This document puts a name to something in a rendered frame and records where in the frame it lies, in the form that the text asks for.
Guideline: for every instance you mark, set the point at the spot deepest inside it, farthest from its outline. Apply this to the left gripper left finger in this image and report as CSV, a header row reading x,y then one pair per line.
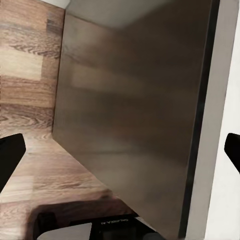
x,y
12,150

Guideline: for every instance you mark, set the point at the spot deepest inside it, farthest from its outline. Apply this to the desk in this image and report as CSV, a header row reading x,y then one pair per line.
x,y
148,91

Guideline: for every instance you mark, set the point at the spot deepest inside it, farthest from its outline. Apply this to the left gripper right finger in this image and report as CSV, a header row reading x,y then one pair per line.
x,y
232,149

